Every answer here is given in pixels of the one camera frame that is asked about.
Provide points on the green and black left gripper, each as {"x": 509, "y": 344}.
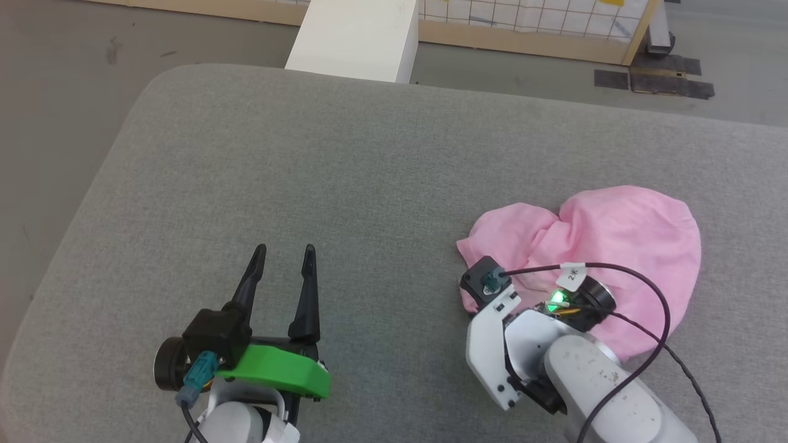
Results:
{"x": 277, "y": 369}

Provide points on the wooden framed grid panel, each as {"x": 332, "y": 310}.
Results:
{"x": 492, "y": 12}

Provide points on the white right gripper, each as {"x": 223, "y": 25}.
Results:
{"x": 486, "y": 351}

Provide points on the yellow tape mark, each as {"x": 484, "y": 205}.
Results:
{"x": 612, "y": 2}

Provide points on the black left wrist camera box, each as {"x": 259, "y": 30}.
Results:
{"x": 215, "y": 331}

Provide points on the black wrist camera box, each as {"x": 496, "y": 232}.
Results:
{"x": 215, "y": 331}
{"x": 481, "y": 280}

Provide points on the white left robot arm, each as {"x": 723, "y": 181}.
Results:
{"x": 234, "y": 424}

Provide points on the grey stand foot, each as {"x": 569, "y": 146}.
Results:
{"x": 659, "y": 31}

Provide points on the pink garment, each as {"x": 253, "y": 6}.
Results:
{"x": 628, "y": 234}

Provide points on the small black floor tape patch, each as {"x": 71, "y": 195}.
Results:
{"x": 611, "y": 80}

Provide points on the grey sofa cushion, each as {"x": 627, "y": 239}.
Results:
{"x": 369, "y": 215}

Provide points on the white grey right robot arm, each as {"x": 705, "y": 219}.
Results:
{"x": 615, "y": 400}

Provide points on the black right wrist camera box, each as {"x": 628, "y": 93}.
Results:
{"x": 481, "y": 280}

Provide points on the large black floor tape patch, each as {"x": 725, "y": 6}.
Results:
{"x": 674, "y": 86}

